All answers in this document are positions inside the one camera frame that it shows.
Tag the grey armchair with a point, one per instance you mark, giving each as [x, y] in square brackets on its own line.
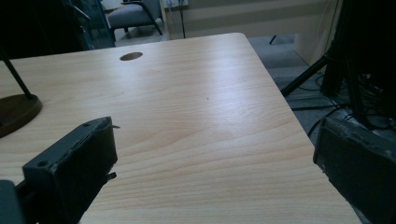
[130, 15]

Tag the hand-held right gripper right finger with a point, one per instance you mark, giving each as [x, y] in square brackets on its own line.
[358, 168]

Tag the black tripod stand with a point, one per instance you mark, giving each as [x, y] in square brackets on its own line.
[305, 76]

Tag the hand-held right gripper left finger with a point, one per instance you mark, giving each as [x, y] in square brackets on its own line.
[71, 161]

